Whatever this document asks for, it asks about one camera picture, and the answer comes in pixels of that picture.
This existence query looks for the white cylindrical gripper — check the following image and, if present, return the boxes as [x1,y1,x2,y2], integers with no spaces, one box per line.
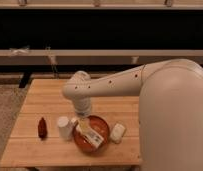
[73,98,92,117]

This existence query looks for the clear plastic bottle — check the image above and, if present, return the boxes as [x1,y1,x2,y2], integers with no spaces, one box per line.
[73,118,104,151]

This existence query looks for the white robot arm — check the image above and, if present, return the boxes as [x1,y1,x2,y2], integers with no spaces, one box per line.
[63,59,203,171]

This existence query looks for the orange ceramic bowl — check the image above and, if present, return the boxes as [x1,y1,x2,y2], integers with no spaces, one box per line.
[72,115,110,154]

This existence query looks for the small dark red bottle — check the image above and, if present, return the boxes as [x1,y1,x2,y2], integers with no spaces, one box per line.
[38,118,47,139]

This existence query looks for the white cup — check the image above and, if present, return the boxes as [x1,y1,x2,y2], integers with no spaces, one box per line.
[57,116,73,140]

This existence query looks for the wooden table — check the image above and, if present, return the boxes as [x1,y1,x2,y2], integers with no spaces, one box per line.
[0,79,141,167]

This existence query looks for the grey metal rail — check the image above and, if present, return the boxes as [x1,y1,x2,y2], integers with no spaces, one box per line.
[0,49,203,65]

